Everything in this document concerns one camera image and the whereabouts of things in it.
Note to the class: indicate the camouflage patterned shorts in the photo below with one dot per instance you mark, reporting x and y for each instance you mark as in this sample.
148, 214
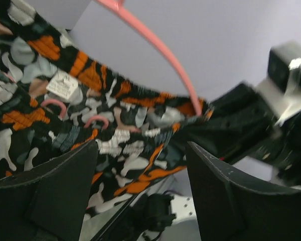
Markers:
54, 98

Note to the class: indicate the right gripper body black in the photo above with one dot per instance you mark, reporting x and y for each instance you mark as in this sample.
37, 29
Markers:
247, 127

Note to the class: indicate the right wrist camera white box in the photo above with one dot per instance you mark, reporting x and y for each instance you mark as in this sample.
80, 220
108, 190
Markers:
281, 88

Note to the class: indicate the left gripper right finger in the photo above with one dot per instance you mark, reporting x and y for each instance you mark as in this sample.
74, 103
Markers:
233, 205

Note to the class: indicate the pink hanger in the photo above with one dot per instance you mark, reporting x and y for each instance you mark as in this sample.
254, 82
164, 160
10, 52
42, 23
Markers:
160, 47

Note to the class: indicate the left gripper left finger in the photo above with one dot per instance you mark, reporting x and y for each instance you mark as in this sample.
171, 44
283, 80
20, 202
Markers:
50, 199

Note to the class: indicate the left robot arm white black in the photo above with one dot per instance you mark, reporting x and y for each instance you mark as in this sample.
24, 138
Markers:
151, 212

